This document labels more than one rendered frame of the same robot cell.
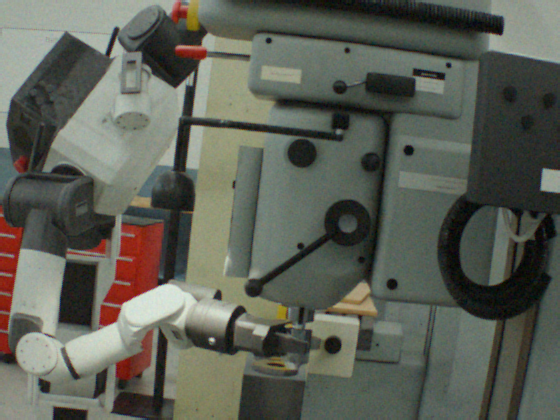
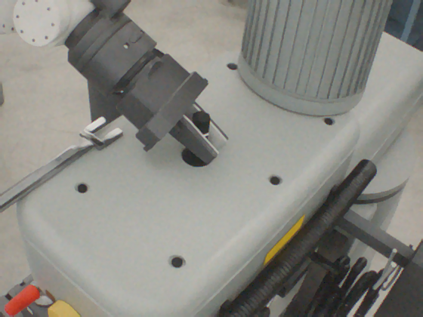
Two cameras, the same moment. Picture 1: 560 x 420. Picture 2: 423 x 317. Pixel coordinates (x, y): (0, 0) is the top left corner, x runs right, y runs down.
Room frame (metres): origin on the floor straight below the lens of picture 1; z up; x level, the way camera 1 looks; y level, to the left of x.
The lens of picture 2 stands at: (1.54, 0.35, 2.36)
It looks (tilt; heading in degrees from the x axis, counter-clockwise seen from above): 44 degrees down; 302
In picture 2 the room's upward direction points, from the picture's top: 9 degrees clockwise
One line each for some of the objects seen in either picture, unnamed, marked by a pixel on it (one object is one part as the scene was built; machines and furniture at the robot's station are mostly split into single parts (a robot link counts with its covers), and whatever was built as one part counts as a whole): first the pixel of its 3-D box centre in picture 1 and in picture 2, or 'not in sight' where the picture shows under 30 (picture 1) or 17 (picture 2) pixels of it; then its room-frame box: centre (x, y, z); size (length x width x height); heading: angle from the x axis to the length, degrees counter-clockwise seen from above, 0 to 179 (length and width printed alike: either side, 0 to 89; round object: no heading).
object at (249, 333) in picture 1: (246, 334); not in sight; (1.85, 0.02, 1.24); 0.13 x 0.12 x 0.10; 156
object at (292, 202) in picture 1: (316, 204); not in sight; (1.81, -0.07, 1.47); 0.21 x 0.19 x 0.32; 179
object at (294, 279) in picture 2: (373, 86); (279, 284); (1.67, -0.13, 1.66); 0.12 x 0.04 x 0.04; 89
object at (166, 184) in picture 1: (174, 189); not in sight; (1.79, 0.16, 1.47); 0.07 x 0.07 x 0.06
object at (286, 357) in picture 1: (296, 346); not in sight; (1.81, -0.06, 1.23); 0.05 x 0.05 x 0.05
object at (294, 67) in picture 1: (355, 78); not in sight; (1.81, -0.11, 1.68); 0.34 x 0.24 x 0.10; 89
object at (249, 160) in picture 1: (244, 211); not in sight; (1.81, 0.05, 1.44); 0.04 x 0.04 x 0.21; 89
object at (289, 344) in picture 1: (288, 345); not in sight; (1.78, -0.05, 1.24); 0.06 x 0.02 x 0.03; 66
